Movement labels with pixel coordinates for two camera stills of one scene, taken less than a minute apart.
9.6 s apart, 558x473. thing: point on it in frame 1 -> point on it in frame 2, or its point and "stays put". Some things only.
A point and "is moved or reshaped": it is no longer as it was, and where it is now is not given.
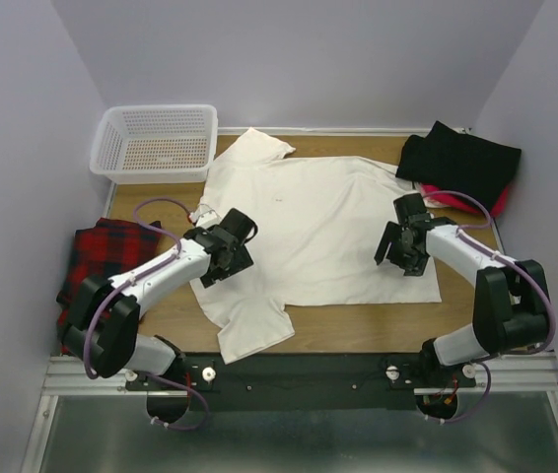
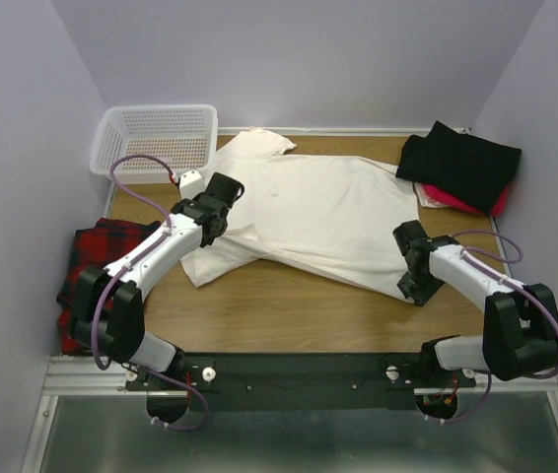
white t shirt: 320,220 is moved or reshaped
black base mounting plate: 305,381 stays put
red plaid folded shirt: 103,248 stays put
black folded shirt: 453,160 stays put
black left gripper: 242,260 -> 196,198
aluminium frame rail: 538,374 stays put
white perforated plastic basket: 156,144 stays put
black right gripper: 414,266 -> 421,296
